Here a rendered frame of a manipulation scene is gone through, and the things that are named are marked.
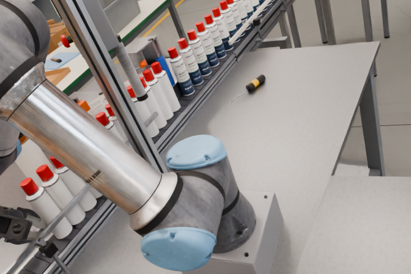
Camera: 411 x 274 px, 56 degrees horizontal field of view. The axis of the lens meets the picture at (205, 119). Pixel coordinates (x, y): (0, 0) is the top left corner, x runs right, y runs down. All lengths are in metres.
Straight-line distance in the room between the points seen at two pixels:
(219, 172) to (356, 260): 0.36
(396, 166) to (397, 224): 1.37
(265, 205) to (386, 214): 0.27
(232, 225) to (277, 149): 0.44
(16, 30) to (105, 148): 0.21
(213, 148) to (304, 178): 0.42
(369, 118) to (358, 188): 0.79
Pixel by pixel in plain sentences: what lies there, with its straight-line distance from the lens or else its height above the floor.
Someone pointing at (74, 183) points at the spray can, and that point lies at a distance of 1.18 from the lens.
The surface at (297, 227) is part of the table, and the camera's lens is 0.99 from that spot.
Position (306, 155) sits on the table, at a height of 0.83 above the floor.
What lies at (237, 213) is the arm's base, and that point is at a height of 1.00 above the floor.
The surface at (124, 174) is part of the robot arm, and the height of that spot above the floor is 1.25.
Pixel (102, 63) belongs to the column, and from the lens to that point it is 1.04.
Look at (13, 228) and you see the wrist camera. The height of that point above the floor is 1.05.
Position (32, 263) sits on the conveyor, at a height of 0.88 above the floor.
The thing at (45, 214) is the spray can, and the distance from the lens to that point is 1.15.
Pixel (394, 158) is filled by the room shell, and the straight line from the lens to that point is 2.37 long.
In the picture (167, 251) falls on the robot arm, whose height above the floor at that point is 1.11.
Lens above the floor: 1.57
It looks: 30 degrees down
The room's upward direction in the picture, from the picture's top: 22 degrees counter-clockwise
